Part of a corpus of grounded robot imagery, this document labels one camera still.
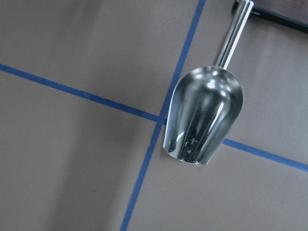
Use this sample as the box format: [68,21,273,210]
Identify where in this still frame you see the stainless steel scoop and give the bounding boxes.
[163,0,254,165]

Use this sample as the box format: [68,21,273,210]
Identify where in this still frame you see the dark wooden tray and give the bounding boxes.
[251,0,308,33]

